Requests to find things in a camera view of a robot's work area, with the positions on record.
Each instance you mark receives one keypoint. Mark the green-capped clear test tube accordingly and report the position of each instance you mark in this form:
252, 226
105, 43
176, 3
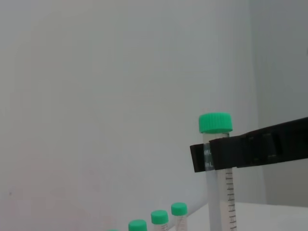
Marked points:
159, 216
179, 209
137, 225
215, 122

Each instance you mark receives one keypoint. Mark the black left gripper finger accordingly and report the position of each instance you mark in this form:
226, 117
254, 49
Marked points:
260, 149
197, 157

